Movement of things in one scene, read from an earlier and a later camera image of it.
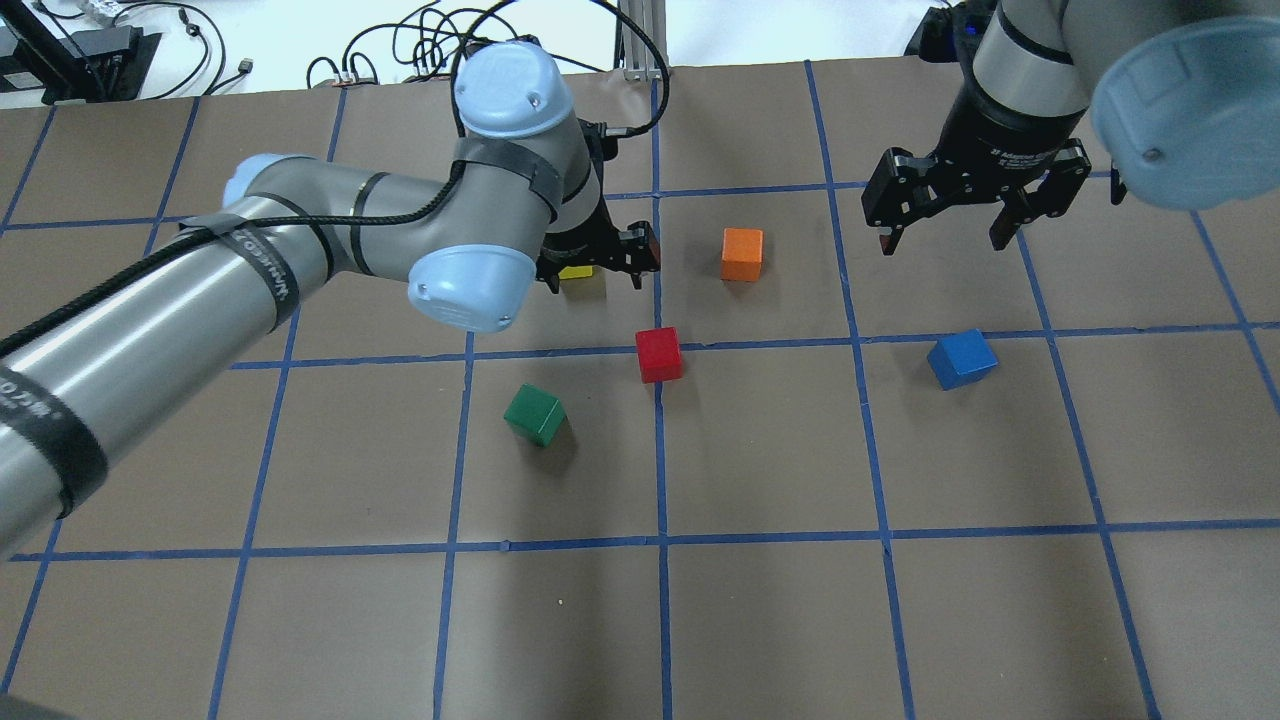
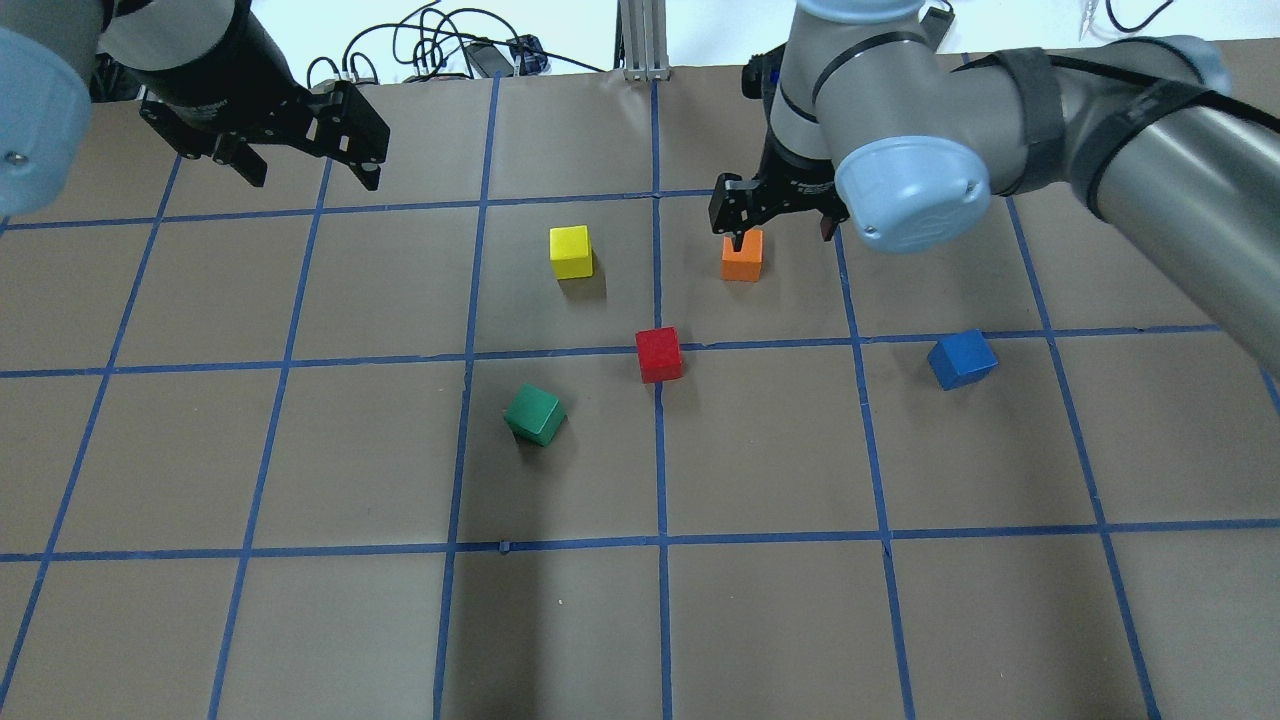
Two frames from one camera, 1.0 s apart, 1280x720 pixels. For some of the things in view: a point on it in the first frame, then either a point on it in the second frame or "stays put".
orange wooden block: (741, 254) stays put
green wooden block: (536, 413) stays put
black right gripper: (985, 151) → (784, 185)
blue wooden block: (961, 358) stays put
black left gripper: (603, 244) → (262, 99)
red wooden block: (659, 354) stays put
